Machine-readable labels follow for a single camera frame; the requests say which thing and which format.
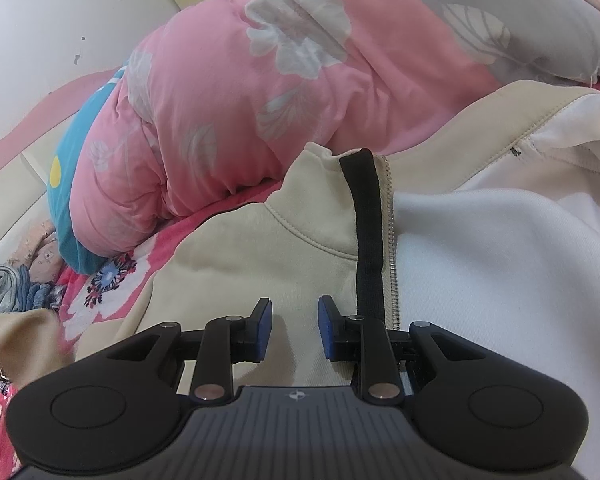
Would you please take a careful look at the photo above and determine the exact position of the blue pillow with yellow dot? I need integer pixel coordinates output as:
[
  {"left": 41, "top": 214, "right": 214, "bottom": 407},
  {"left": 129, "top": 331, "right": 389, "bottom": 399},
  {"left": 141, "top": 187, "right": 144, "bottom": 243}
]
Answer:
[{"left": 46, "top": 60, "right": 131, "bottom": 276}]

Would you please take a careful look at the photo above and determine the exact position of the pink and grey floral quilt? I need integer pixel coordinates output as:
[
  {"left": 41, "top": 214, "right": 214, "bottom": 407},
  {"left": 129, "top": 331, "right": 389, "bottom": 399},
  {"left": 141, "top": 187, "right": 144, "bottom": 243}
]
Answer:
[{"left": 75, "top": 0, "right": 600, "bottom": 261}]

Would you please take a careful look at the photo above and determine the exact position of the pink and white padded headboard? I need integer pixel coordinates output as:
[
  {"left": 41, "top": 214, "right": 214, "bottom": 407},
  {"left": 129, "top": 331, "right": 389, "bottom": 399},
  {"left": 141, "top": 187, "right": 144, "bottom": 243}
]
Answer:
[{"left": 0, "top": 67, "right": 131, "bottom": 263}]

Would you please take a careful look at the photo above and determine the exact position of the pile of blue grey clothes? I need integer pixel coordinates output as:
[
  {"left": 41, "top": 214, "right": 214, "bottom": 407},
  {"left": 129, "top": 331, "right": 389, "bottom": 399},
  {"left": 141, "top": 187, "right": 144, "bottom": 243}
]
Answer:
[{"left": 0, "top": 262, "right": 68, "bottom": 316}]

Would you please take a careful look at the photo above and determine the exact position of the pink floral bed blanket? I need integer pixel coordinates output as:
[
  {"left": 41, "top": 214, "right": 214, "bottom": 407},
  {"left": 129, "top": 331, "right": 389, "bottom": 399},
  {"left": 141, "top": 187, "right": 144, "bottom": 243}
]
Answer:
[{"left": 0, "top": 190, "right": 286, "bottom": 480}]

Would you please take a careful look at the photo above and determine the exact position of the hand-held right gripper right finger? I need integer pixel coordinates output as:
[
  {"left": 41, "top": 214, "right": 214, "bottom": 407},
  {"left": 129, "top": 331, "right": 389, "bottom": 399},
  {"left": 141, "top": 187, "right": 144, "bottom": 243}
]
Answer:
[{"left": 319, "top": 296, "right": 486, "bottom": 405}]

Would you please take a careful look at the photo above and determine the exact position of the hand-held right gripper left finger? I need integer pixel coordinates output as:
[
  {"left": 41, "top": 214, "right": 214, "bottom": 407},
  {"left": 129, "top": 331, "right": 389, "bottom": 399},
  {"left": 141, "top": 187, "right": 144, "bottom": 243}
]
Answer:
[{"left": 105, "top": 298, "right": 273, "bottom": 403}]

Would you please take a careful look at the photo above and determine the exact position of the beige zip jacket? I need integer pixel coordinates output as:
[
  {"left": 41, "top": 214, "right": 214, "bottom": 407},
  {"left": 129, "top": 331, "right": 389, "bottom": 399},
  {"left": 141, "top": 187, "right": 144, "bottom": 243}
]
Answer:
[{"left": 0, "top": 80, "right": 600, "bottom": 480}]

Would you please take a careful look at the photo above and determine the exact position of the pale pink floral cloth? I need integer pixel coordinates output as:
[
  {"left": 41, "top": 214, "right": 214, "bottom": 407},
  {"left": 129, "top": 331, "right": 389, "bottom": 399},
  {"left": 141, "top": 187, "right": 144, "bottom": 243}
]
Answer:
[{"left": 7, "top": 217, "right": 61, "bottom": 286}]

